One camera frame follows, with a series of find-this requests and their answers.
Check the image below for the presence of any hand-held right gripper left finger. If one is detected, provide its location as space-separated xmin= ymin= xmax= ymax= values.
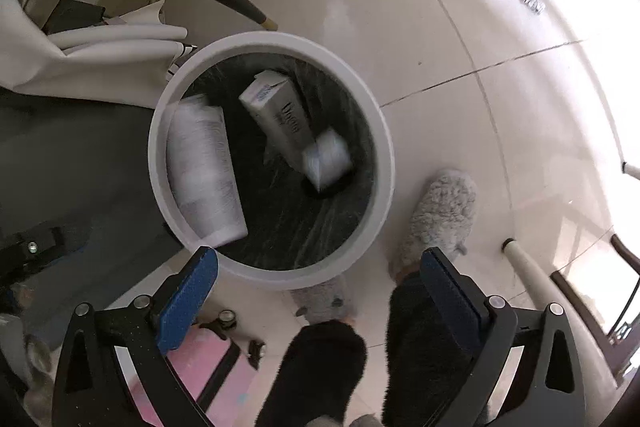
xmin=52 ymin=246 xmax=220 ymax=427

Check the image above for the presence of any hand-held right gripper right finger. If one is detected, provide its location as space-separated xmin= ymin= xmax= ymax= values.
xmin=420 ymin=247 xmax=587 ymax=427

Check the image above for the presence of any white round trash bin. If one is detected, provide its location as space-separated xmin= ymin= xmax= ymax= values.
xmin=148 ymin=32 xmax=395 ymax=291

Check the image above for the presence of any small white box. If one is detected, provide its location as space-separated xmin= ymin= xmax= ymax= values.
xmin=301 ymin=129 xmax=354 ymax=194

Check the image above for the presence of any long white carton box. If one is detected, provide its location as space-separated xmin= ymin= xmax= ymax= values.
xmin=238 ymin=70 xmax=319 ymax=172

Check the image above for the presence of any person's black fuzzy right leg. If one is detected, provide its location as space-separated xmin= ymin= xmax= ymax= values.
xmin=382 ymin=271 xmax=501 ymax=427

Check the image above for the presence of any person's black fuzzy leg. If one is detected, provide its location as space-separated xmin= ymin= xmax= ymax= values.
xmin=382 ymin=271 xmax=501 ymax=427
xmin=255 ymin=320 xmax=368 ymax=427

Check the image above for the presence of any pink suitcase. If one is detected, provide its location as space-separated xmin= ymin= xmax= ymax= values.
xmin=127 ymin=310 xmax=267 ymax=427

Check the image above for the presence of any grey fluffy slipper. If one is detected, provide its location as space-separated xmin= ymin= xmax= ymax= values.
xmin=389 ymin=169 xmax=478 ymax=284
xmin=290 ymin=276 xmax=359 ymax=327

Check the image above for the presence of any white table leg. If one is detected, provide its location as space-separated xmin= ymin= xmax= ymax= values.
xmin=502 ymin=238 xmax=629 ymax=392

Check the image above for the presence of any person's black fuzzy left leg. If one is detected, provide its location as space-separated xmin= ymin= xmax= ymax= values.
xmin=255 ymin=320 xmax=368 ymax=427

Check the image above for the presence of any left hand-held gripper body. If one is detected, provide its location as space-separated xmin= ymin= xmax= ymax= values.
xmin=0 ymin=225 xmax=91 ymax=288

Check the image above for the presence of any white cloth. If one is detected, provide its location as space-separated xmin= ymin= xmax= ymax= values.
xmin=0 ymin=0 xmax=196 ymax=110

